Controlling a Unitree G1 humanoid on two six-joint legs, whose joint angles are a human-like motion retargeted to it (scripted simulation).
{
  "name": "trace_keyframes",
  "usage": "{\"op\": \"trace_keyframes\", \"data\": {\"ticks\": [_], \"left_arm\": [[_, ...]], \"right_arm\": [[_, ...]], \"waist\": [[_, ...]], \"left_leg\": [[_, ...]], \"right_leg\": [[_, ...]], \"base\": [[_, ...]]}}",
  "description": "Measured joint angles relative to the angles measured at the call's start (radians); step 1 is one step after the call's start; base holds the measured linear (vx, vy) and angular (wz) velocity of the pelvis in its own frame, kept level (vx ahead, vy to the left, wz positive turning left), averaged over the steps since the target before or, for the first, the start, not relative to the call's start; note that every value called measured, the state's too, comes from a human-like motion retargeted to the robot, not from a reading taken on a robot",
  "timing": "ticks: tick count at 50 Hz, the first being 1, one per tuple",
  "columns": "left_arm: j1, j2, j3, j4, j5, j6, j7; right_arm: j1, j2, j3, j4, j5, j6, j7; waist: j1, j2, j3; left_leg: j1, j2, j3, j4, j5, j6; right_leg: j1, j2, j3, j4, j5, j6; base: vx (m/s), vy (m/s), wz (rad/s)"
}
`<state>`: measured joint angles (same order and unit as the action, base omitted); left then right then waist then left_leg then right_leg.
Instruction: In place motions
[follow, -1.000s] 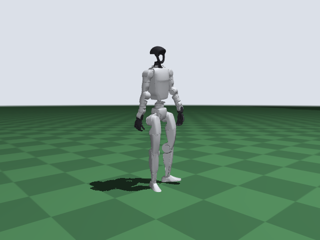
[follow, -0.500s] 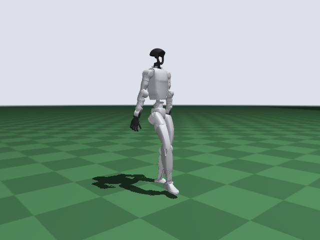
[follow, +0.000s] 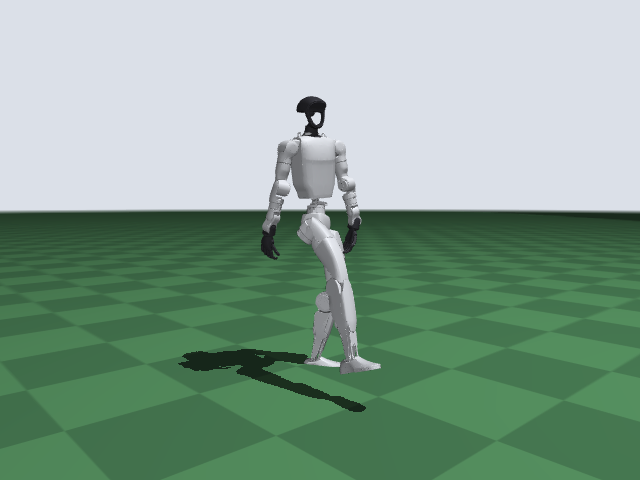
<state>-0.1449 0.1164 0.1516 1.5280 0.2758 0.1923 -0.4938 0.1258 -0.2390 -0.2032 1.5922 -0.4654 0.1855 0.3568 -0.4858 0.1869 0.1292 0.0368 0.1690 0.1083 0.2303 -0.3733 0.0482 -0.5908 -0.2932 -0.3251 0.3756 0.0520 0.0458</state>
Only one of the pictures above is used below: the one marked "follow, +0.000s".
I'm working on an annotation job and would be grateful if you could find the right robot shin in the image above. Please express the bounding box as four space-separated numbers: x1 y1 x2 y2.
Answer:
326 278 358 362

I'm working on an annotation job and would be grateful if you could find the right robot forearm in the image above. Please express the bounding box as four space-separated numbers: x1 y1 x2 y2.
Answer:
262 181 284 233

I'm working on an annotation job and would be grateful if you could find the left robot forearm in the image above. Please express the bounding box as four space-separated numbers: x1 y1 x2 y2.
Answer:
342 187 361 226

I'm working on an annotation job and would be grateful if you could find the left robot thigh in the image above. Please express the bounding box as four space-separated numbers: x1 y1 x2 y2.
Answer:
315 229 345 312

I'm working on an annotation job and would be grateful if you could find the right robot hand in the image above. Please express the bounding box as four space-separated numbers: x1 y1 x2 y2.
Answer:
261 225 280 260

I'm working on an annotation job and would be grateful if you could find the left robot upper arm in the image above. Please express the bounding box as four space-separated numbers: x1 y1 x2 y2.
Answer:
333 140 355 192

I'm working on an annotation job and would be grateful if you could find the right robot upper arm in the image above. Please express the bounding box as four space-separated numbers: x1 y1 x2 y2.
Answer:
275 139 300 196

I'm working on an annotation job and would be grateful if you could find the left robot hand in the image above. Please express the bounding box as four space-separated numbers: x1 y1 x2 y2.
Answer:
343 218 361 254

